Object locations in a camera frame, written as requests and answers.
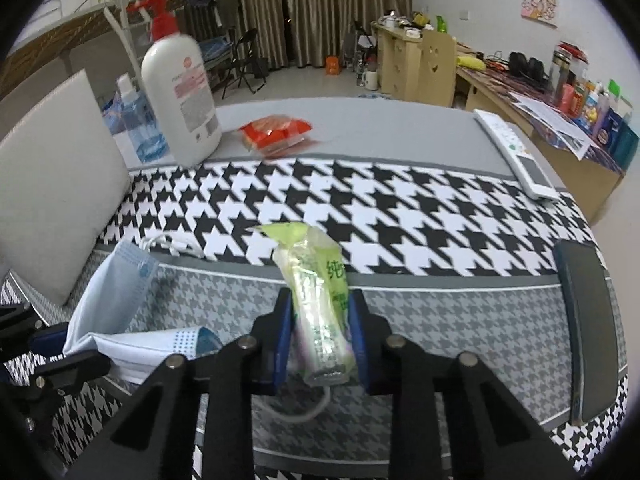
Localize white pump bottle red cap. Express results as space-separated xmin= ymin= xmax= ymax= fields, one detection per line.
xmin=126 ymin=0 xmax=223 ymax=168

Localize printed papers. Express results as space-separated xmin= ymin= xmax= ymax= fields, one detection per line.
xmin=510 ymin=90 xmax=598 ymax=161

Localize metal bunk bed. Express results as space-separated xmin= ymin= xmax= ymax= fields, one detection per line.
xmin=0 ymin=0 xmax=151 ymax=106

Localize black shoes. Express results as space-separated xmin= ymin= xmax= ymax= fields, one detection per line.
xmin=507 ymin=51 xmax=548 ymax=81

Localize white remote control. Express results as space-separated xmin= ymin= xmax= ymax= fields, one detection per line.
xmin=472 ymin=108 xmax=557 ymax=200

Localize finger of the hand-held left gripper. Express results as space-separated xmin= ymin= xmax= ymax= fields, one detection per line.
xmin=0 ymin=347 xmax=113 ymax=466
xmin=0 ymin=301 xmax=70 ymax=358

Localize black phone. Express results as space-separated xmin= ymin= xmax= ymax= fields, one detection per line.
xmin=552 ymin=239 xmax=621 ymax=427

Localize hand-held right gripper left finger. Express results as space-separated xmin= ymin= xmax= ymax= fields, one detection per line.
xmin=65 ymin=287 xmax=296 ymax=480

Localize wooden chair with smiley cutout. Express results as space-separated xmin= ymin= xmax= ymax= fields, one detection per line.
xmin=404 ymin=30 xmax=458 ymax=107

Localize green tissue pack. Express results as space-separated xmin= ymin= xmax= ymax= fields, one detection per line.
xmin=250 ymin=221 xmax=357 ymax=387

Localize blue face mask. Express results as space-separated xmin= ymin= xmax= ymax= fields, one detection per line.
xmin=62 ymin=238 xmax=223 ymax=386

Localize small clear sanitizer bottle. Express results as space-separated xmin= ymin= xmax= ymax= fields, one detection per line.
xmin=102 ymin=74 xmax=168 ymax=163

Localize houndstooth table mat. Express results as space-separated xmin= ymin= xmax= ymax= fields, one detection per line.
xmin=0 ymin=157 xmax=628 ymax=480

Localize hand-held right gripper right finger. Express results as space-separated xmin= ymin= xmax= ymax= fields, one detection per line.
xmin=347 ymin=289 xmax=583 ymax=480

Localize hanging clothes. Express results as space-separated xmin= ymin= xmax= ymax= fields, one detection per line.
xmin=182 ymin=0 xmax=238 ymax=41

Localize brown curtain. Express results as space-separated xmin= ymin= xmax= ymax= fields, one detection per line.
xmin=167 ymin=0 xmax=281 ymax=67
xmin=280 ymin=0 xmax=413 ymax=68

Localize pink cartoon wall poster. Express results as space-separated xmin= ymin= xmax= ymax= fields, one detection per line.
xmin=520 ymin=0 xmax=560 ymax=28

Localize red snack packet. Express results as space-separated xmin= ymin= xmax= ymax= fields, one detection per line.
xmin=236 ymin=115 xmax=314 ymax=156

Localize blue plaid bedding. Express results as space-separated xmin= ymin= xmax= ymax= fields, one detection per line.
xmin=200 ymin=40 xmax=231 ymax=68

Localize white foam box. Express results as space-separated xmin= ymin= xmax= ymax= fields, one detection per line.
xmin=0 ymin=69 xmax=132 ymax=306

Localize black folding chair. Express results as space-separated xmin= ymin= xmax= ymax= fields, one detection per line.
xmin=221 ymin=28 xmax=271 ymax=100

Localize long wooden desk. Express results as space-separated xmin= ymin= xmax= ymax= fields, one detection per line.
xmin=455 ymin=42 xmax=626 ymax=223

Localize wooden desk cabinet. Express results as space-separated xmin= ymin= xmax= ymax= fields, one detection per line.
xmin=370 ymin=20 xmax=426 ymax=93

